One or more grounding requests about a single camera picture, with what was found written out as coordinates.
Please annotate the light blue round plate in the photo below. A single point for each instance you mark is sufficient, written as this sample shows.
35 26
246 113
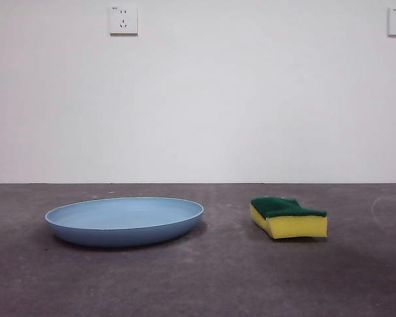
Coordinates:
125 221

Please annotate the yellow sponge with green scourer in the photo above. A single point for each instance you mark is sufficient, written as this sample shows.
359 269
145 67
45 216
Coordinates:
297 226

